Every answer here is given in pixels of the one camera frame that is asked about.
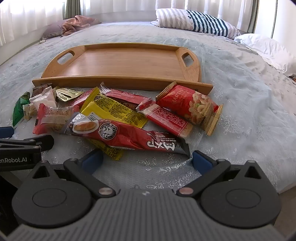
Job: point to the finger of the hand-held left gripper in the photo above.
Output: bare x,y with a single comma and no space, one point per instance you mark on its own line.
44,141
5,132

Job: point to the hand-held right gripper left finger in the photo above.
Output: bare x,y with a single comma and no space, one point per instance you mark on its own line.
92,160

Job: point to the white sheer curtain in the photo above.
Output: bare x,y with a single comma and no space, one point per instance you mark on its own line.
27,18
161,9

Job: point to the pink cloth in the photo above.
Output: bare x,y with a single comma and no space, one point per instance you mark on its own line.
78,23

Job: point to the white snack packet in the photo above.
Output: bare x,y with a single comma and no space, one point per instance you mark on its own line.
46,98

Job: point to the dark wooden headboard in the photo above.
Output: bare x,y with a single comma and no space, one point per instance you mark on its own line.
241,32

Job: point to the red patterned wafer packet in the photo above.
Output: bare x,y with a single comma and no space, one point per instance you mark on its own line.
166,118
79,99

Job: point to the pale cracker packet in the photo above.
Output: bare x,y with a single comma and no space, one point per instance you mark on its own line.
30,111

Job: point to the red nut packet gold edges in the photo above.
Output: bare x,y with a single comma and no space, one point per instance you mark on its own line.
185,102

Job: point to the red clear pastry packet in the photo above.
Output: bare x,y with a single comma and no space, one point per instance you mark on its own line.
53,115

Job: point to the small pale object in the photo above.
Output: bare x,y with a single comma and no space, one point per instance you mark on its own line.
42,41

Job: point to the striped pillow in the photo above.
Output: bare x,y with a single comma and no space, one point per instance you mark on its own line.
196,22

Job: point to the green snack packet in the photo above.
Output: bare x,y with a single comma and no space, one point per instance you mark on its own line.
19,109

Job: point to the grey-green curtain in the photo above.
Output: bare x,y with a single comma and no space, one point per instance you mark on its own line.
253,14
71,9

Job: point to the long red coffee stick packet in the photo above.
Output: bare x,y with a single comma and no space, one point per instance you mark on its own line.
129,134

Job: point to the patterned cloth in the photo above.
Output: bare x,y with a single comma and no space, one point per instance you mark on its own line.
292,78

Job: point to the wooden tray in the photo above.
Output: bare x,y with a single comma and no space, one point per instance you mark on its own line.
129,60

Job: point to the brown snack packet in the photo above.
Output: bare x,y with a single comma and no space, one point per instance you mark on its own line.
38,91

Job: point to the white pillow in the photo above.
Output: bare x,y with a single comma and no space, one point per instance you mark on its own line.
266,46

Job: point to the long plain red snack packet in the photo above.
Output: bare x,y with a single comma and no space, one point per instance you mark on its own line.
124,96

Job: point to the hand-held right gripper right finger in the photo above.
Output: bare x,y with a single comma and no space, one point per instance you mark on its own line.
201,162

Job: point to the gold snack packet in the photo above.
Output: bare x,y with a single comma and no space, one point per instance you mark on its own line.
67,93

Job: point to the purple pillow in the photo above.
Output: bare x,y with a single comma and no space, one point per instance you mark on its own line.
53,29

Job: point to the yellow snack packet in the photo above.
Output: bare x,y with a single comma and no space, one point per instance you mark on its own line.
111,150
115,109

